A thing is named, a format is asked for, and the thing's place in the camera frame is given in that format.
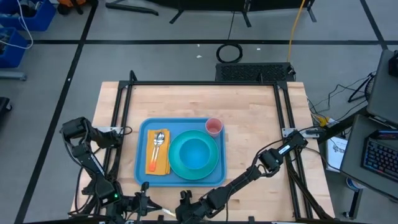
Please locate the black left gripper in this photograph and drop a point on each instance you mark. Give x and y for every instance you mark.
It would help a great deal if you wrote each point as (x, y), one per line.
(138, 202)

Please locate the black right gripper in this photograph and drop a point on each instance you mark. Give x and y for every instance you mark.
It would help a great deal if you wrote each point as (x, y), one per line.
(199, 207)

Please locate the yellow cloth napkin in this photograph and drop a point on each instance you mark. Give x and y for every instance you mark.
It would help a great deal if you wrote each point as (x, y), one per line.
(164, 161)

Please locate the teal round plate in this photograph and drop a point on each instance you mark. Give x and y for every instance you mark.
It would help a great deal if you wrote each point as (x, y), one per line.
(174, 155)

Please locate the blue round bowl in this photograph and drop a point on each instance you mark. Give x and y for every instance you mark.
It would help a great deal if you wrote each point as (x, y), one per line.
(194, 154)

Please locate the light blue plastic tray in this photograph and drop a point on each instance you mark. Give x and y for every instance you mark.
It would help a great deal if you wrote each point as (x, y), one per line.
(186, 123)

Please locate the pink plastic cup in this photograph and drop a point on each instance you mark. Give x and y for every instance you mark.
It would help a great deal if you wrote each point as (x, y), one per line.
(214, 127)

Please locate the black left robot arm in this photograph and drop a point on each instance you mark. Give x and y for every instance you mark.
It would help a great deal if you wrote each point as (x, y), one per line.
(90, 155)

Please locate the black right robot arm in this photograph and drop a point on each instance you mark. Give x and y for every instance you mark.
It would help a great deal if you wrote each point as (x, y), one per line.
(267, 161)

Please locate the black perforated computer case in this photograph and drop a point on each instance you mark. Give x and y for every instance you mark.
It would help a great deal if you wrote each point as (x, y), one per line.
(248, 72)

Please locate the white printed paper sheet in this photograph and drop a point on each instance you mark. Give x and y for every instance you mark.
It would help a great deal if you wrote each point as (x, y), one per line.
(337, 155)

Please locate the grey desk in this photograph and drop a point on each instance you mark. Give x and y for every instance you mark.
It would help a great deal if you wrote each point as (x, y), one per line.
(354, 161)

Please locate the blue storage bin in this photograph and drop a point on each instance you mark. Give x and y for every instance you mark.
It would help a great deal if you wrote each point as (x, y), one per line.
(14, 56)
(43, 18)

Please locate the black backlit keyboard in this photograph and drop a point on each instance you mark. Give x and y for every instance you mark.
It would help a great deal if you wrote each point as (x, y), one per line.
(379, 158)

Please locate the black partition screen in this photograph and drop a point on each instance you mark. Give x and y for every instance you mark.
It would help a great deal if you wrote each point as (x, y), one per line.
(202, 3)

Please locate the orange shop vacuum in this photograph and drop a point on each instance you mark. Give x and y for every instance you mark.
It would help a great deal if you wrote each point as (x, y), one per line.
(71, 2)

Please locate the grey desk panel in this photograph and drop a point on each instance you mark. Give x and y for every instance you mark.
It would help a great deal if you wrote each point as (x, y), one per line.
(384, 90)

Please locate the black frame clamp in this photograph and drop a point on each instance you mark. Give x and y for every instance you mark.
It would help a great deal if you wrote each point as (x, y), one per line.
(251, 219)
(160, 218)

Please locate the black aluminium table frame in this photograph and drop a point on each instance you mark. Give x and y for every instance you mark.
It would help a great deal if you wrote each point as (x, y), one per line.
(202, 83)

